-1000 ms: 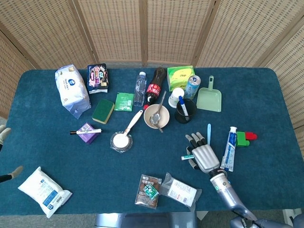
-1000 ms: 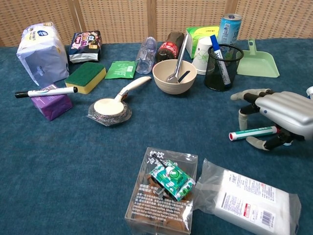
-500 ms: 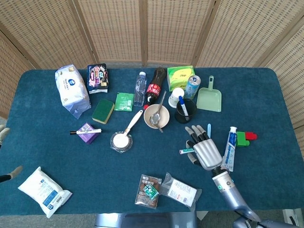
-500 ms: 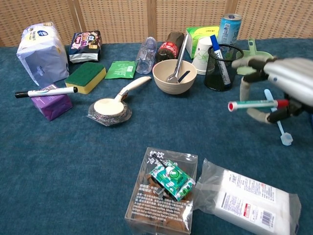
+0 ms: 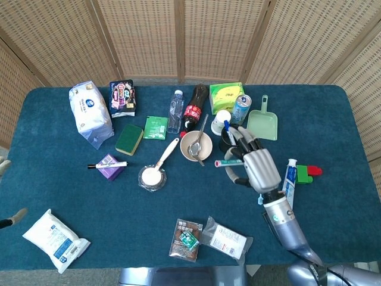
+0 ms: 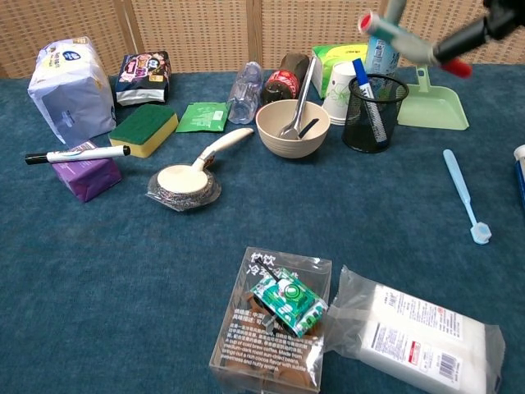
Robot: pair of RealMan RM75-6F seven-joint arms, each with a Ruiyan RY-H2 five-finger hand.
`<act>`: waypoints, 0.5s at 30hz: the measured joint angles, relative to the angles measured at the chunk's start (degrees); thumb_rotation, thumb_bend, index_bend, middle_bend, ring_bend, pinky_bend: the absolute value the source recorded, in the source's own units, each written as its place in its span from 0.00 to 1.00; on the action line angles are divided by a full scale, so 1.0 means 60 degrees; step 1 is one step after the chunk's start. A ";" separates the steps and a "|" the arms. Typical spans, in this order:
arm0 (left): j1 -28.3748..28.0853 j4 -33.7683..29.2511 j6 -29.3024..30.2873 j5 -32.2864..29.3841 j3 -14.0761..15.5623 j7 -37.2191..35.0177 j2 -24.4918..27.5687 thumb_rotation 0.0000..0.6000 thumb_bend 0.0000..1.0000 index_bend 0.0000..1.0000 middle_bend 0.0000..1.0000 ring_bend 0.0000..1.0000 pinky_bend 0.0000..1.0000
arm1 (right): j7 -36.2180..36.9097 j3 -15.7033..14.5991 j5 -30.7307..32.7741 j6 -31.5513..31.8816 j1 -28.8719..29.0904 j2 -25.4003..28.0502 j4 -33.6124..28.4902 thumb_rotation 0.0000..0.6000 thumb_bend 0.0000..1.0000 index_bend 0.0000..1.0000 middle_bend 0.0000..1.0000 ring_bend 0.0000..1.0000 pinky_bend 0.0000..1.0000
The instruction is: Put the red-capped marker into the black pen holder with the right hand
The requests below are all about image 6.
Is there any clear plastic bottle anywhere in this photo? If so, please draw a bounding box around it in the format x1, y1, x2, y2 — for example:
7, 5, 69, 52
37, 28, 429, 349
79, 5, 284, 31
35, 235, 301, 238
226, 61, 263, 125

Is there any beige bowl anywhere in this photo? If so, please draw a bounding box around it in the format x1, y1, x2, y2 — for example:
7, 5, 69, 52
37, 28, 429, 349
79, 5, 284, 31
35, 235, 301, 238
255, 99, 331, 159

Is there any cola bottle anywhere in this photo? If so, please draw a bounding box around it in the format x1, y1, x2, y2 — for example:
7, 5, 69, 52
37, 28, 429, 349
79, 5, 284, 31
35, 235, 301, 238
261, 52, 311, 106

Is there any green sachet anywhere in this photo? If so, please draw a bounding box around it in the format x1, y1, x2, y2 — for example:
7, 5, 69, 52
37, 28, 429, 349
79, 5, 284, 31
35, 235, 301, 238
175, 101, 230, 134

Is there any purple box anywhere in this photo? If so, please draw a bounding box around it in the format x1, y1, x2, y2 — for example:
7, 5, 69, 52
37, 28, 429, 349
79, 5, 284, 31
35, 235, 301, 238
49, 140, 123, 204

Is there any clear plastic coffee box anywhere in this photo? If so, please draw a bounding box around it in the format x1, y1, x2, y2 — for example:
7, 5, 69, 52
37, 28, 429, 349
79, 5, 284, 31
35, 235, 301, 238
208, 245, 333, 391

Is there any green yellow sponge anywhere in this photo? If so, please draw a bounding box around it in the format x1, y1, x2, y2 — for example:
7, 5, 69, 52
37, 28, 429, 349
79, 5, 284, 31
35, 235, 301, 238
108, 103, 180, 159

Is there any white lavender tissue pack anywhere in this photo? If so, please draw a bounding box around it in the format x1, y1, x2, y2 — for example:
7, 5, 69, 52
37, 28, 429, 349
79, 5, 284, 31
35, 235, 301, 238
27, 35, 117, 145

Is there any wicker folding screen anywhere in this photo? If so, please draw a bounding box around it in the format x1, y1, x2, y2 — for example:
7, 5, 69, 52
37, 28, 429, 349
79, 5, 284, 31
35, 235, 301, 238
0, 0, 525, 79

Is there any blue drink can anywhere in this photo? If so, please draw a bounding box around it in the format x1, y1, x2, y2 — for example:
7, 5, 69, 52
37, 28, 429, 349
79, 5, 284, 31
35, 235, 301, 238
364, 34, 401, 77

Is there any cream handled scrub brush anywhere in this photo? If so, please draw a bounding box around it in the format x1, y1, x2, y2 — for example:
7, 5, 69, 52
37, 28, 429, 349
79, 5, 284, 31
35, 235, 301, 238
145, 127, 255, 213

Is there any light blue toothbrush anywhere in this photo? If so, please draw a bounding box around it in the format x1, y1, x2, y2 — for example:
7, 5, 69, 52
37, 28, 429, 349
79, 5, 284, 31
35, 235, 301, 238
442, 149, 492, 246

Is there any green toy tank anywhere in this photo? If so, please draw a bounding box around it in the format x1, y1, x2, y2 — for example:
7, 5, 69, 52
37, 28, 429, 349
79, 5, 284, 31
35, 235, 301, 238
249, 256, 329, 340

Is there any light green dustpan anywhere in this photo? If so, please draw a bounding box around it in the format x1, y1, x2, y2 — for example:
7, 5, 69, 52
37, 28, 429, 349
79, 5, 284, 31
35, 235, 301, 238
396, 63, 470, 131

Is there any blue-capped marker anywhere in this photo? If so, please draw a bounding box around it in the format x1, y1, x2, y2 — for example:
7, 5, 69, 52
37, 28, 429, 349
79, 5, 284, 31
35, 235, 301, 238
351, 57, 389, 147

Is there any black mesh pen holder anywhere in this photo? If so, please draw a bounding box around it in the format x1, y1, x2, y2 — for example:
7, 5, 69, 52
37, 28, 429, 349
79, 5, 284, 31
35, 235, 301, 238
341, 73, 410, 154

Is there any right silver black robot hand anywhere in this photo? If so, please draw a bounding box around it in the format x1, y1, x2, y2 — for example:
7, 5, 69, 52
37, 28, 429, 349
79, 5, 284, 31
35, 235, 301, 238
385, 0, 525, 65

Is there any black-capped white marker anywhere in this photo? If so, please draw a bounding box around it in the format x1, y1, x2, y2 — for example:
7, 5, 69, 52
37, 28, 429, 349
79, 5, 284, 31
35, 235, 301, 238
24, 144, 132, 166

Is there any white paper cup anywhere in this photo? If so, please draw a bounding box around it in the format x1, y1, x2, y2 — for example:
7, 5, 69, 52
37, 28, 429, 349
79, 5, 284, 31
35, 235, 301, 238
322, 61, 357, 126

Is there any green tissue box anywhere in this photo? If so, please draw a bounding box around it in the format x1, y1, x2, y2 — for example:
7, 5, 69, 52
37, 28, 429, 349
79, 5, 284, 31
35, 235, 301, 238
310, 43, 369, 99

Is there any dark snack bag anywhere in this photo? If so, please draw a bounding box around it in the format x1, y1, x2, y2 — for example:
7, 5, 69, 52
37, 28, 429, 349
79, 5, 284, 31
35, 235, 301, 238
114, 50, 172, 107

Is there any metal spoon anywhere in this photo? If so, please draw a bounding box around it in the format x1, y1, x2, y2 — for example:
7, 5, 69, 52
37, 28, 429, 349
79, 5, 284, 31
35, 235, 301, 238
277, 56, 317, 140

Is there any blue white tube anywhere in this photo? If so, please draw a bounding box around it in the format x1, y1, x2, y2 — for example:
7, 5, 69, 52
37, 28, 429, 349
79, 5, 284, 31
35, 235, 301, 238
513, 144, 525, 206

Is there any red-capped white marker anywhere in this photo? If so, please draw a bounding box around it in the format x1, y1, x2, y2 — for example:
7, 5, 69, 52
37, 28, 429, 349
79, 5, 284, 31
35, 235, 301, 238
357, 11, 473, 78

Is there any white wipes plastic pack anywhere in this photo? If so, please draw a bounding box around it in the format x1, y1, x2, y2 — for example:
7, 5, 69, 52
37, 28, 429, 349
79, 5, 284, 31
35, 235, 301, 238
326, 264, 506, 394

